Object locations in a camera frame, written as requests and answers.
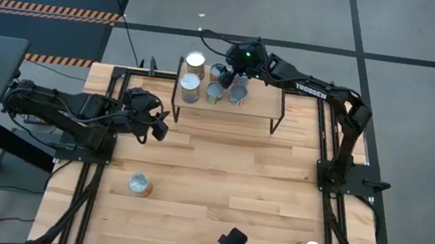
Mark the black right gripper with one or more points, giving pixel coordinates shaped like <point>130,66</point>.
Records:
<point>232,58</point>

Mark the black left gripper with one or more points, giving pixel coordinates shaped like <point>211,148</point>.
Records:
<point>137,122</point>

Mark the green polka dot can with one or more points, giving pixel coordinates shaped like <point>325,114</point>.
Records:
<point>214,92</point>

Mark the pink and blue can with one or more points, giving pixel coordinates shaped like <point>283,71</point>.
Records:
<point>238,94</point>

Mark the peaches can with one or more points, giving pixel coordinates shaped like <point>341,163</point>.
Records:
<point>195,61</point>

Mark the teal can with orange slices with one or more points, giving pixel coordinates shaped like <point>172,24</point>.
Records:
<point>190,84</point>

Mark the orange red can green stripes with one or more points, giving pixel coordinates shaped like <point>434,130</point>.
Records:
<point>139,182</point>

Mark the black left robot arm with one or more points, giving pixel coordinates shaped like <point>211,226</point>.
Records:
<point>55,107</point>

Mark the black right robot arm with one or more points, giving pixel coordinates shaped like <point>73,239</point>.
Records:
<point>314,90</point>

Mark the wooden shelf with black legs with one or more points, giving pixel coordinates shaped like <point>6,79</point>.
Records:
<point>262,102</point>

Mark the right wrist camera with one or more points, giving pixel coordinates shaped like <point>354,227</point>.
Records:
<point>247,54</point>

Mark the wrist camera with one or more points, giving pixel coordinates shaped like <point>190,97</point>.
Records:
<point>247,54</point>
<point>140,98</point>

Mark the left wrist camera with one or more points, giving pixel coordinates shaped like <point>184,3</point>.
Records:
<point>140,98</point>

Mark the black desk base frame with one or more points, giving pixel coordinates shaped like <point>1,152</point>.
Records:
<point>20,146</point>

